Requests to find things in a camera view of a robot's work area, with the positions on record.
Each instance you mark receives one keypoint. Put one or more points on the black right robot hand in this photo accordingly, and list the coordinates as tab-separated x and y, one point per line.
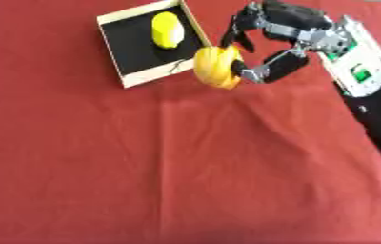
288	14

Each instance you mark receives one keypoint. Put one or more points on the orange toy pumpkin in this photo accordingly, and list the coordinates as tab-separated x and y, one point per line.
215	66

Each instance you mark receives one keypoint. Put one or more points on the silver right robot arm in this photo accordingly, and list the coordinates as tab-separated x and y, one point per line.
366	79

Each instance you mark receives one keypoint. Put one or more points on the tan box with black inside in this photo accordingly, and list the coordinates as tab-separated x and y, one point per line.
144	47

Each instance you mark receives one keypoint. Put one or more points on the yellow toy lemon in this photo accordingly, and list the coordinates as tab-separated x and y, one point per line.
167	30

